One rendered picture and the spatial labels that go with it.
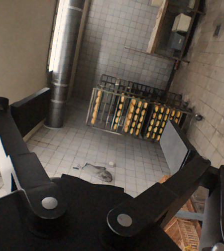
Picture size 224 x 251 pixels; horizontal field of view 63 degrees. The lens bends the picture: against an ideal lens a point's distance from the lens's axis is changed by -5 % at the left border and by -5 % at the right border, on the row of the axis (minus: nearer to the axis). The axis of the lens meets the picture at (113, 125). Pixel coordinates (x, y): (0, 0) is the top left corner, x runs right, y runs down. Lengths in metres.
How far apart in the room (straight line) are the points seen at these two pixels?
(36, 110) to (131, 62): 5.05
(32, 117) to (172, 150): 0.13
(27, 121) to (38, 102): 0.02
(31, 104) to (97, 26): 5.11
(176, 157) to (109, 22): 5.12
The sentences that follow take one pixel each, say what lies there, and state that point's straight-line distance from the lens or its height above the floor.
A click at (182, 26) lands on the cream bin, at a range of 4.70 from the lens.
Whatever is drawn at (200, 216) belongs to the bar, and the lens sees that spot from 1.72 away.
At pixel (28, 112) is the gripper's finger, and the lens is 0.17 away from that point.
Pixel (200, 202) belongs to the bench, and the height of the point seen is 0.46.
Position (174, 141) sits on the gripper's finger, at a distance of 0.18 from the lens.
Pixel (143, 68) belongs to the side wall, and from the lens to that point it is 5.25.
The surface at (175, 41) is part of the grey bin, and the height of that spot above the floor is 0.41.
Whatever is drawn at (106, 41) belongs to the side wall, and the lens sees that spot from 5.21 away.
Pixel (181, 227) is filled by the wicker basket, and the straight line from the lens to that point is 1.70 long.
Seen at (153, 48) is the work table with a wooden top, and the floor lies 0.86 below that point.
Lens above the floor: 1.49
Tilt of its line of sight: 3 degrees down
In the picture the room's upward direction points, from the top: 76 degrees counter-clockwise
